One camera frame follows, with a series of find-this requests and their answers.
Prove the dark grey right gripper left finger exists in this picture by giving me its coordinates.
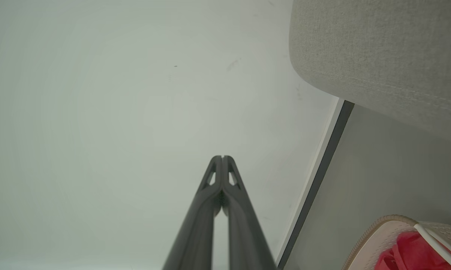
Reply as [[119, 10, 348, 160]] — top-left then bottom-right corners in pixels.
[[162, 155, 223, 270]]

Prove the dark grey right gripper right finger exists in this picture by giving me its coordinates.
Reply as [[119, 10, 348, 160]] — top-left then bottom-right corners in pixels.
[[223, 155, 277, 270]]

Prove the grey white skirting board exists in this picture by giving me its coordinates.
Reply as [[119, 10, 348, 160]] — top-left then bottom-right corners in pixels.
[[276, 98, 355, 270]]

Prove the beige perforated laundry basket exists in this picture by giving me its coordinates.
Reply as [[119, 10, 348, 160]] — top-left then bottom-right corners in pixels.
[[342, 214, 451, 270]]

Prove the red clothing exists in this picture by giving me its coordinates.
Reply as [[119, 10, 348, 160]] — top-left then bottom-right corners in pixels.
[[375, 231, 451, 270]]

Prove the grey fabric sofa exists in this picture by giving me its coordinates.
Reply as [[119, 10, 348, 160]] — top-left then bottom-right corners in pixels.
[[289, 0, 451, 144]]

